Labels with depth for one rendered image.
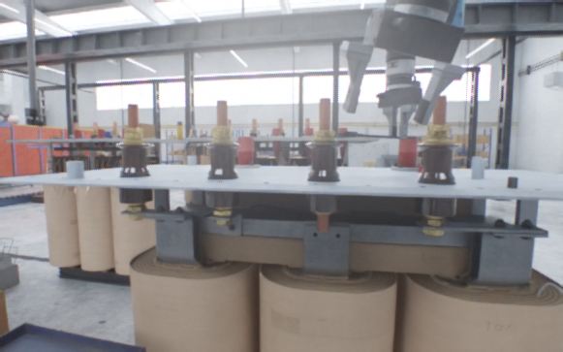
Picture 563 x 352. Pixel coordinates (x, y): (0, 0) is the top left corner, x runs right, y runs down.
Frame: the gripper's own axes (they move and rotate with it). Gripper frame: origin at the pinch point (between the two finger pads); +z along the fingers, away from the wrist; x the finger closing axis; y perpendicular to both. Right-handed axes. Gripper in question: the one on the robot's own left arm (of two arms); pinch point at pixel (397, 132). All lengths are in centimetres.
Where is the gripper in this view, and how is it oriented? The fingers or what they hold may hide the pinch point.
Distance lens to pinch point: 98.9
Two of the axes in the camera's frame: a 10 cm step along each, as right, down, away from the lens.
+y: -8.4, 0.5, -5.4
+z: 0.0, 10.0, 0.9
